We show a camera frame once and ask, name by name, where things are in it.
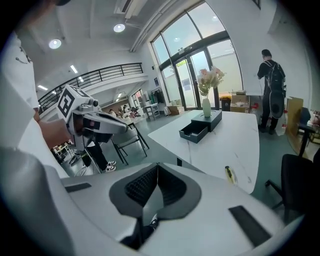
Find small grey metal table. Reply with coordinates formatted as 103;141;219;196
144;103;161;120

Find large cardboard box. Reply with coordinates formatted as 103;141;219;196
229;93;251;113

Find person's left forearm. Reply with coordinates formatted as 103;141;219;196
37;118;74;149

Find glass entrance door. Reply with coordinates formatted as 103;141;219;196
159;46;221;111

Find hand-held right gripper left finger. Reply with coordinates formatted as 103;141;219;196
37;162;160;254

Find yellow-black pen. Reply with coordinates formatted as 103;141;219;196
224;165;239;185

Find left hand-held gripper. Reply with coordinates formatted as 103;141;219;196
57;84;129;151

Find dark green drawer box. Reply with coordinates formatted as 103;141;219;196
178;109;223;144

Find blue chair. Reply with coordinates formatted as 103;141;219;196
298;106;313;131

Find person's white shirt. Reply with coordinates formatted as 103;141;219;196
0;32;69;179

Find wooden board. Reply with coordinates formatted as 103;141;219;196
285;96;305;137

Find grey shell chair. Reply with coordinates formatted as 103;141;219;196
109;126;150;166

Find pale green vase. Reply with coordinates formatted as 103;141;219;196
201;98;212;118

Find black mezzanine railing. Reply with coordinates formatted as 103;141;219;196
37;62;145;116

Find black bin yellow lid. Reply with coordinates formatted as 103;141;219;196
219;92;233;112

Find low cardboard box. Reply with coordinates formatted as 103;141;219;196
166;105;185;116

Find pink artificial flowers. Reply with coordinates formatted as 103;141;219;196
197;66;227;100

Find black mesh office chair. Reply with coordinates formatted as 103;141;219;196
264;153;320;224

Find white marble table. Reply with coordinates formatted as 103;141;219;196
147;109;260;195

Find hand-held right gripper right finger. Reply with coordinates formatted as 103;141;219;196
139;162;288;256

